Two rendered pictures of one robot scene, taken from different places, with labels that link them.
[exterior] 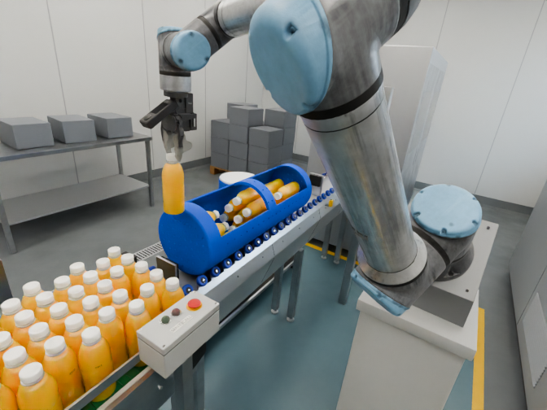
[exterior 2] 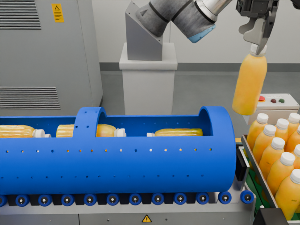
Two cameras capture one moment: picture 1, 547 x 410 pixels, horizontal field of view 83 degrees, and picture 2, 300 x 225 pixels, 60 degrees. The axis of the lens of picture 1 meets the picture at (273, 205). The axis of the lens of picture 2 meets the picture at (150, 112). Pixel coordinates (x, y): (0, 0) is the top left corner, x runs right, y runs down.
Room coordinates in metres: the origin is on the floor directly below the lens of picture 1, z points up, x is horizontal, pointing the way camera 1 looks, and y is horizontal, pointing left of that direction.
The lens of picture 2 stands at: (1.56, 0.77, 1.70)
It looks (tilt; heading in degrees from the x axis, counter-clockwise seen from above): 35 degrees down; 240
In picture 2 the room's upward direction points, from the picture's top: straight up
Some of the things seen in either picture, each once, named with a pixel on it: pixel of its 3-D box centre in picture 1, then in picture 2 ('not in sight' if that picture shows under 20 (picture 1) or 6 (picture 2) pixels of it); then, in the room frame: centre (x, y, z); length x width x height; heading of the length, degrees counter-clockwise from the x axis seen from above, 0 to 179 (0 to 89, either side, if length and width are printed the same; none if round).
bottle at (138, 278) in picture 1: (143, 290); (270, 163); (0.84, 0.42, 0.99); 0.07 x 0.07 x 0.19
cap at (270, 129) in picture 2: (156, 274); (269, 129); (0.81, 0.35, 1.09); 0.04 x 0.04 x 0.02
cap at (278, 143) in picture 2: (141, 266); (278, 143); (0.84, 0.42, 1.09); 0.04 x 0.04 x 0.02
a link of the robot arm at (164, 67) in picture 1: (174, 52); not in sight; (0.98, 0.32, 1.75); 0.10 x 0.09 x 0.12; 33
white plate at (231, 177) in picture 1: (239, 178); not in sight; (2.03, 0.25, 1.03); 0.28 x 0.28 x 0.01
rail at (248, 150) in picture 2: not in sight; (258, 172); (0.89, 0.41, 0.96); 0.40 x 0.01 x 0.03; 60
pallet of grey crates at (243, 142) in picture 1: (252, 143); not in sight; (5.25, 0.45, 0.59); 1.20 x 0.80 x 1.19; 59
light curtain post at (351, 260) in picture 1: (361, 210); not in sight; (2.09, -0.65, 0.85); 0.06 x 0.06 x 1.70; 60
